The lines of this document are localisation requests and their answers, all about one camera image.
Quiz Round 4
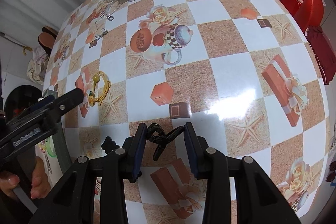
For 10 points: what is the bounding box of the cream cloth bag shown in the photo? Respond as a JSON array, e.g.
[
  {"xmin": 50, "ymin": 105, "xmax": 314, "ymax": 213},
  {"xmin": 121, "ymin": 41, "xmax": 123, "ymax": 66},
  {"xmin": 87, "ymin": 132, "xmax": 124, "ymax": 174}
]
[{"xmin": 27, "ymin": 46, "xmax": 51, "ymax": 83}]

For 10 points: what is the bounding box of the small silver keychain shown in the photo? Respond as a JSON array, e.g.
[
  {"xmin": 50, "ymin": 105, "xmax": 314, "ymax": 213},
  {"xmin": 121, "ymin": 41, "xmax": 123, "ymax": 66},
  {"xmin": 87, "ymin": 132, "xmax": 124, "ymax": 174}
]
[{"xmin": 94, "ymin": 29, "xmax": 109, "ymax": 41}]

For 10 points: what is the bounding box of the green bangle bracelet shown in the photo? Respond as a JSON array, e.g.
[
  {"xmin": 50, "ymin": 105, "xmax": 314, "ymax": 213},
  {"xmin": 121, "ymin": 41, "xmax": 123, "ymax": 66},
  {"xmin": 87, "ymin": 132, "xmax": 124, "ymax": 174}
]
[{"xmin": 42, "ymin": 143, "xmax": 58, "ymax": 157}]

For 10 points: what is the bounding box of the white tray with grey rim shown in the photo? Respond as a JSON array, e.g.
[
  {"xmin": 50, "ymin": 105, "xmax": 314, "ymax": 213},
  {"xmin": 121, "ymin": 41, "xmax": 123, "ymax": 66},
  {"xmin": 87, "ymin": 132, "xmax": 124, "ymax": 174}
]
[{"xmin": 39, "ymin": 90, "xmax": 72, "ymax": 176}]

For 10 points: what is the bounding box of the person's left hand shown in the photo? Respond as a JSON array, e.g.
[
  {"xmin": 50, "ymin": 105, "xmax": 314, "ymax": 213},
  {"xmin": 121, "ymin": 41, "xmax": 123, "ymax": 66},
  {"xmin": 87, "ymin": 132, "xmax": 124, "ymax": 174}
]
[{"xmin": 0, "ymin": 156, "xmax": 51, "ymax": 201}]

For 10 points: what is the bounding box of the yellow beaded hair tie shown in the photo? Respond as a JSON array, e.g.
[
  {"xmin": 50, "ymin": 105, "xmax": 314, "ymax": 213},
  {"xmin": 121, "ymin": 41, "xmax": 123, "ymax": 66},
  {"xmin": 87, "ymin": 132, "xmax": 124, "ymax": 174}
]
[{"xmin": 89, "ymin": 71, "xmax": 112, "ymax": 107}]

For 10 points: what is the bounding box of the silver clasp keychain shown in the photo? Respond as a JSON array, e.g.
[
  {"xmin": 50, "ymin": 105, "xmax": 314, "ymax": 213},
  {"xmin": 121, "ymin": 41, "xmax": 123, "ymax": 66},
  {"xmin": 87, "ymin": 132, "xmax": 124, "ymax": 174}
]
[{"xmin": 104, "ymin": 2, "xmax": 116, "ymax": 21}]

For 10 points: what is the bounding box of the small black hair claw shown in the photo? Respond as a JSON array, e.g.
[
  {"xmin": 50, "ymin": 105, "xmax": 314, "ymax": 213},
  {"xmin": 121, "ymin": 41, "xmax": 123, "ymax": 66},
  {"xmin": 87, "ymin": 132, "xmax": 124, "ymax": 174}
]
[{"xmin": 146, "ymin": 123, "xmax": 184, "ymax": 162}]

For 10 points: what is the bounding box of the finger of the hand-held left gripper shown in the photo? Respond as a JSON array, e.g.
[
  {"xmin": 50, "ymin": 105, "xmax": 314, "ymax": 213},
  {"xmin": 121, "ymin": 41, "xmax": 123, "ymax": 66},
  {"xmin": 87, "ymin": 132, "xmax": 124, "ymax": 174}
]
[
  {"xmin": 28, "ymin": 98, "xmax": 54, "ymax": 113},
  {"xmin": 39, "ymin": 88, "xmax": 84, "ymax": 122}
]

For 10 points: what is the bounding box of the dark red clothing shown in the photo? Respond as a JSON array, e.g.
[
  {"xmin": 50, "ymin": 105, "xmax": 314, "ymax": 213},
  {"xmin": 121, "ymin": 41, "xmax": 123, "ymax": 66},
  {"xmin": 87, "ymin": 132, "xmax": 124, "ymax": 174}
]
[{"xmin": 305, "ymin": 26, "xmax": 336, "ymax": 86}]

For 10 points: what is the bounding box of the red plastic chair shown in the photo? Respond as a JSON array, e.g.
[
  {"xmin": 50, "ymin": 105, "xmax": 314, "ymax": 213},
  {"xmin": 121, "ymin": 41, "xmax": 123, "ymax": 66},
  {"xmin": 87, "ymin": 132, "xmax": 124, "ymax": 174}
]
[{"xmin": 293, "ymin": 0, "xmax": 326, "ymax": 28}]

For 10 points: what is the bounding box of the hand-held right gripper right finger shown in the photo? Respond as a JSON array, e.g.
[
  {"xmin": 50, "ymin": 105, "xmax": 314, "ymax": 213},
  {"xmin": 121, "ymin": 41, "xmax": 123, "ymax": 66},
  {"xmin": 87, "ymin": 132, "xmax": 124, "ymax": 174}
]
[{"xmin": 184, "ymin": 122, "xmax": 301, "ymax": 224}]

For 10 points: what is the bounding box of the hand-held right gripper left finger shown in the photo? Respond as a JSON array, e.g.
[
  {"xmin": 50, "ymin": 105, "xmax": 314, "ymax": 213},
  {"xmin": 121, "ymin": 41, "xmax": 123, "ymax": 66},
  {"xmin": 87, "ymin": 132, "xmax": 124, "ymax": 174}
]
[{"xmin": 29, "ymin": 123, "xmax": 147, "ymax": 224}]

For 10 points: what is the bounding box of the black scalloped hair clip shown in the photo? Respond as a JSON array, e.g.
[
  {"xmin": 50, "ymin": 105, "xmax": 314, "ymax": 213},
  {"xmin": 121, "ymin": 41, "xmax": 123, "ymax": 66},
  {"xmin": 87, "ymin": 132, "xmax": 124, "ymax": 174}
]
[{"xmin": 101, "ymin": 136, "xmax": 143, "ymax": 178}]

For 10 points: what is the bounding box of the chair with brown cushion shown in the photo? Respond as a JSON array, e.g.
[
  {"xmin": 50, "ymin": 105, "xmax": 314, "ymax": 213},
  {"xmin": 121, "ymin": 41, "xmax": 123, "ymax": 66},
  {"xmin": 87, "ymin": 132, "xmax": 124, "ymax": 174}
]
[{"xmin": 37, "ymin": 26, "xmax": 60, "ymax": 56}]

